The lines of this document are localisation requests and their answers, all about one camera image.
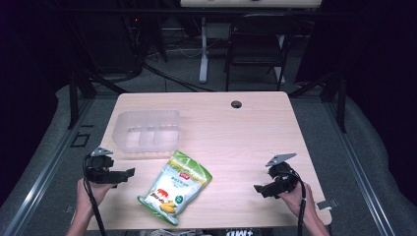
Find black folding chair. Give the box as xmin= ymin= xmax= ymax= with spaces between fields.
xmin=223 ymin=13 xmax=298 ymax=93

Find clear plastic storage bin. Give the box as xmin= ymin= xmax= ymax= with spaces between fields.
xmin=111 ymin=108 xmax=182 ymax=154

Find black floor cables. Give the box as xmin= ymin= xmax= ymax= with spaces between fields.
xmin=129 ymin=19 xmax=217 ymax=93

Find grey tape tag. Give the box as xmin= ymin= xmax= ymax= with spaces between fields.
xmin=316 ymin=198 xmax=339 ymax=211

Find white background desk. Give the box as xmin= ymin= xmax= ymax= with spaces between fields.
xmin=179 ymin=0 xmax=325 ymax=85

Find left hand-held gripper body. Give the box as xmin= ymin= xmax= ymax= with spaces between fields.
xmin=84 ymin=146 xmax=123 ymax=185

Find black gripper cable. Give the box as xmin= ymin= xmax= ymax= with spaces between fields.
xmin=284 ymin=170 xmax=308 ymax=236
xmin=82 ymin=154 xmax=108 ymax=236

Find aluminium floor rail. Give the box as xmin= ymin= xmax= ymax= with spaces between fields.
xmin=323 ymin=97 xmax=398 ymax=236
xmin=1 ymin=97 xmax=96 ymax=236

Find black metal stand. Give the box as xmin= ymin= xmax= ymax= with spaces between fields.
xmin=66 ymin=63 xmax=130 ymax=131
xmin=287 ymin=70 xmax=349 ymax=135

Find person's right hand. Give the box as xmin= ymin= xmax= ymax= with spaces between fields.
xmin=278 ymin=181 xmax=313 ymax=219

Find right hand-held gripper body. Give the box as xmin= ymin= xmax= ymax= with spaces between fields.
xmin=265 ymin=152 xmax=301 ymax=198

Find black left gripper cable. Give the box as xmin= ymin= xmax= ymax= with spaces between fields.
xmin=82 ymin=154 xmax=108 ymax=236

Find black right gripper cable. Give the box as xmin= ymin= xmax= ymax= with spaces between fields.
xmin=284 ymin=170 xmax=308 ymax=236

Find person's left hand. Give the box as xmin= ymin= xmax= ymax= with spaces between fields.
xmin=76 ymin=178 xmax=113 ymax=212

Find green and white snack bag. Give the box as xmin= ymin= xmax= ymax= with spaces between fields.
xmin=137 ymin=149 xmax=213 ymax=227

